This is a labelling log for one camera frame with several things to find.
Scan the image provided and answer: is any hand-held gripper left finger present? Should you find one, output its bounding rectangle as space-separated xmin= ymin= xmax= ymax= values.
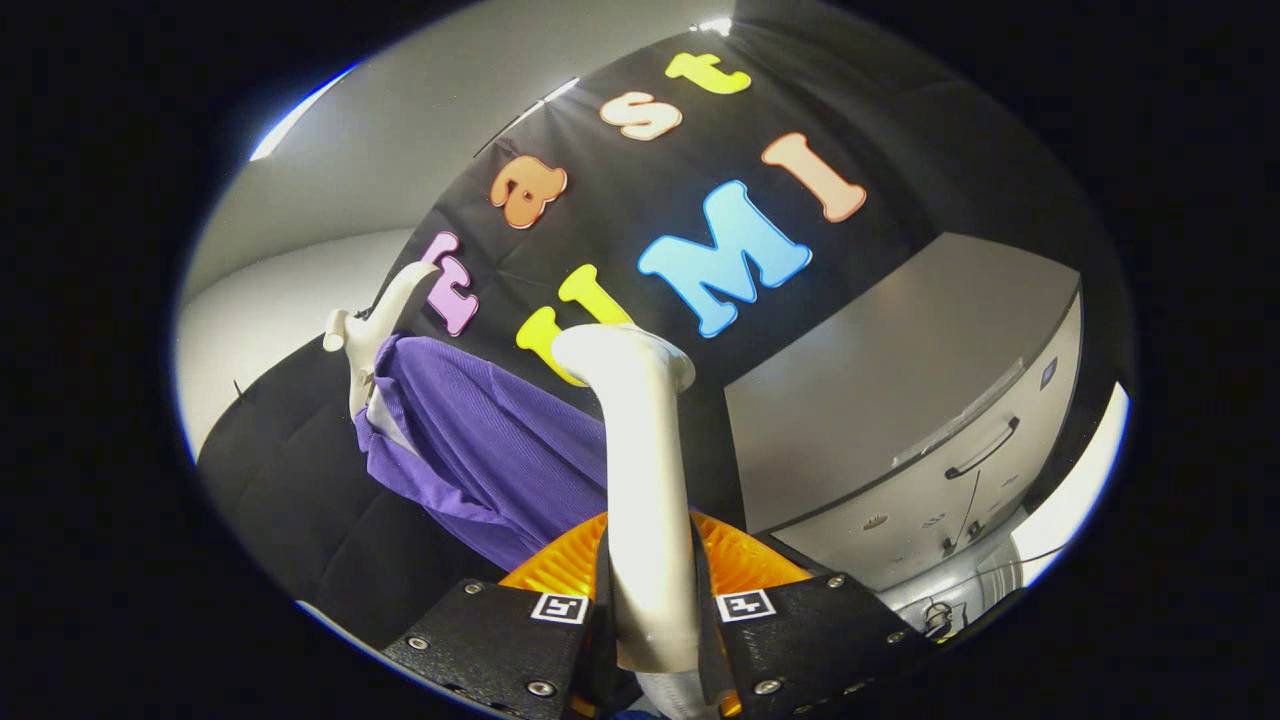
xmin=383 ymin=512 xmax=621 ymax=719

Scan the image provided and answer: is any white cloth panel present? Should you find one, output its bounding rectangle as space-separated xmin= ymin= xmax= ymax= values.
xmin=364 ymin=385 xmax=423 ymax=459

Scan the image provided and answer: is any white garment steamer head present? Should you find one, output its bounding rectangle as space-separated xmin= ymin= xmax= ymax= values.
xmin=550 ymin=322 xmax=703 ymax=677

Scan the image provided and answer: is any cream clothes hanger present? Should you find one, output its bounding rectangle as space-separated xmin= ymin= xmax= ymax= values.
xmin=322 ymin=262 xmax=441 ymax=421

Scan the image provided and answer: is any black cable bundle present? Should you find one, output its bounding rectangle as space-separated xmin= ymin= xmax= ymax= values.
xmin=922 ymin=598 xmax=966 ymax=641

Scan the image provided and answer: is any grey drawer cabinet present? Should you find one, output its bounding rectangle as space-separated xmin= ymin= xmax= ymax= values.
xmin=722 ymin=232 xmax=1086 ymax=593

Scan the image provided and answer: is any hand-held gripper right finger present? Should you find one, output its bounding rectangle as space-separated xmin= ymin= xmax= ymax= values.
xmin=692 ymin=512 xmax=936 ymax=719

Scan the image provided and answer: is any large ceiling light panel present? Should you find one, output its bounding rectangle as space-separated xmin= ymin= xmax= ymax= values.
xmin=250 ymin=65 xmax=356 ymax=161

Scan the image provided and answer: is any black cabinet drawer handle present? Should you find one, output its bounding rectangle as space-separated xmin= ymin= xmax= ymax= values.
xmin=944 ymin=416 xmax=1021 ymax=481

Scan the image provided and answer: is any purple jacket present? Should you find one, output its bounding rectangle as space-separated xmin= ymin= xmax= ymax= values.
xmin=352 ymin=333 xmax=611 ymax=573

